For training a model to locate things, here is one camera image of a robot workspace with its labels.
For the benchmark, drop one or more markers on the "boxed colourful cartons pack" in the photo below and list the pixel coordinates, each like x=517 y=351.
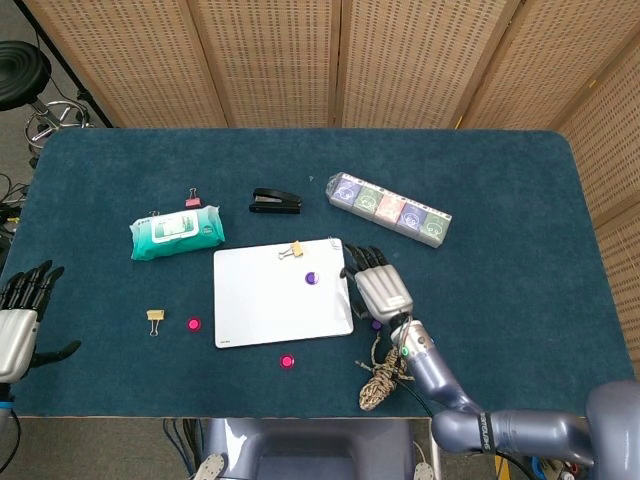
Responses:
x=390 y=210

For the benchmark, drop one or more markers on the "dark blue table mat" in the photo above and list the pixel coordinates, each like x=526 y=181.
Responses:
x=500 y=300

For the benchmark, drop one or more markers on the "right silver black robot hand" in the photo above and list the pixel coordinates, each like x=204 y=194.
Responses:
x=382 y=292

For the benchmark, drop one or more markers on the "black stapler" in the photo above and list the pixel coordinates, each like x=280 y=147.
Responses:
x=275 y=200

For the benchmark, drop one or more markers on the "small silver paper clip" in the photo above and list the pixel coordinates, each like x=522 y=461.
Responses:
x=332 y=243

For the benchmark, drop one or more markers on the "purple round magnet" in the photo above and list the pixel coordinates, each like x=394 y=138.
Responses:
x=376 y=325
x=312 y=278

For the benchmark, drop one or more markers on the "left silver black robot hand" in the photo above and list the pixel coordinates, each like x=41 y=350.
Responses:
x=15 y=340

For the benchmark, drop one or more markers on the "white magnetic board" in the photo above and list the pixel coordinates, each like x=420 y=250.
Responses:
x=260 y=305

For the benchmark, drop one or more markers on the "white robot foot pad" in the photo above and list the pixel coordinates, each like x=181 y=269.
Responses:
x=210 y=467
x=425 y=471

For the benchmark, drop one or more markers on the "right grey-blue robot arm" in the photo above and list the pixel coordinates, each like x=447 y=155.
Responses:
x=440 y=380

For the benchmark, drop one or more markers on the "pink binder clip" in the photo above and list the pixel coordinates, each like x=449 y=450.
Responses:
x=192 y=202

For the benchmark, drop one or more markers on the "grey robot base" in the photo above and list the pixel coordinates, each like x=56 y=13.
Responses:
x=310 y=445

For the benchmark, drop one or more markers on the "green wet wipes pack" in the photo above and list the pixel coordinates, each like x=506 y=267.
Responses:
x=175 y=235

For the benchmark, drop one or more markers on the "gold binder clip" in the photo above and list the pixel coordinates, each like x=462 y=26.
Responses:
x=156 y=314
x=297 y=249

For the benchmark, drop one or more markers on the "black stand pole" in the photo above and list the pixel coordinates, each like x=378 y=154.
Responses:
x=75 y=76

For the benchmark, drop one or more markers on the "black round stool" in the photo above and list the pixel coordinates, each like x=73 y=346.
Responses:
x=20 y=70

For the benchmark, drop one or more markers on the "pink round magnet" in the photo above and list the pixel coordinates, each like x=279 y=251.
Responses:
x=287 y=361
x=194 y=324

